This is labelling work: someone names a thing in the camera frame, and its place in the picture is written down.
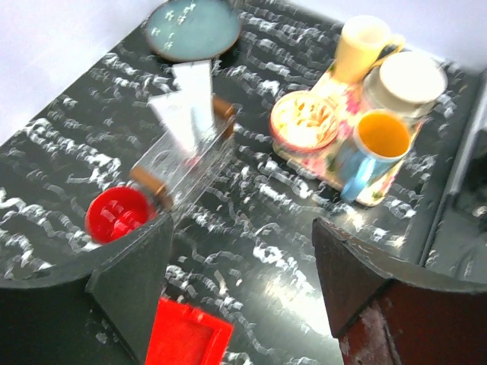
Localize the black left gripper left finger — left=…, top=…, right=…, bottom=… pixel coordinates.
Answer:
left=1, top=214, right=174, bottom=364

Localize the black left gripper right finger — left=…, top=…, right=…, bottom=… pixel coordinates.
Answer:
left=312, top=217, right=486, bottom=364

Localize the red cup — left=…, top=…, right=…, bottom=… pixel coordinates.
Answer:
left=84, top=187, right=157, bottom=244

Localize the clear acrylic toothbrush holder rack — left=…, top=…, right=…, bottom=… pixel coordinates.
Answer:
left=130, top=92, right=236, bottom=211

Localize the white toothpaste tube red cap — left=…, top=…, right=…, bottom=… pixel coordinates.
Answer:
left=148, top=91, right=207, bottom=157

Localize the white toothpaste tube black cap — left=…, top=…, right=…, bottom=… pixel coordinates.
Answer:
left=172, top=60, right=215, bottom=143

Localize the floral rectangular tray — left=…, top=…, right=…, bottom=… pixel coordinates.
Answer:
left=272, top=45, right=425, bottom=208

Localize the red plastic organizer bin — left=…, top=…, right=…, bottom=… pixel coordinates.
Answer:
left=145, top=298, right=234, bottom=365

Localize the blue mug yellow inside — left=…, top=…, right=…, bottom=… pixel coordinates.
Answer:
left=335, top=109, right=412, bottom=202

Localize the orange floral bowl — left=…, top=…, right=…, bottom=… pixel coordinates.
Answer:
left=269, top=91, right=339, bottom=153

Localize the white small bowl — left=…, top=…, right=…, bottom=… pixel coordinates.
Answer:
left=361, top=52, right=447, bottom=125

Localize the yellow cup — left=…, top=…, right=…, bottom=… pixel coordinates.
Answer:
left=333, top=15, right=406, bottom=84

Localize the teal ceramic plate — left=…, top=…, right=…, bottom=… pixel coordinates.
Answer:
left=145, top=0, right=242, bottom=62

